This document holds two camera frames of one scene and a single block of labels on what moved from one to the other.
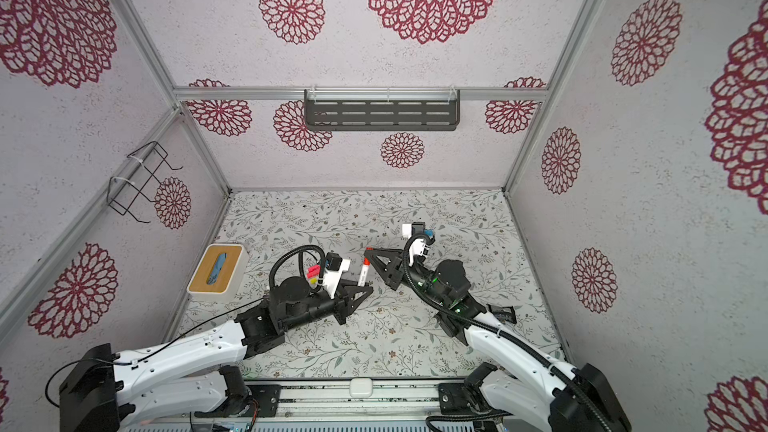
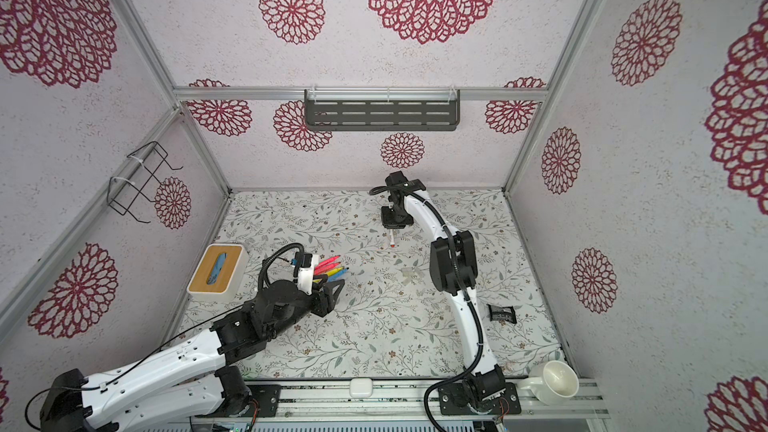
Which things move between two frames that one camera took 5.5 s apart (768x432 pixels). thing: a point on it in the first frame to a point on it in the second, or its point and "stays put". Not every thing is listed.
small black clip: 503,313 stays put
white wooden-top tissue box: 219,273 stays put
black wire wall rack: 149,168 stays put
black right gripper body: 427,279 to 394,219
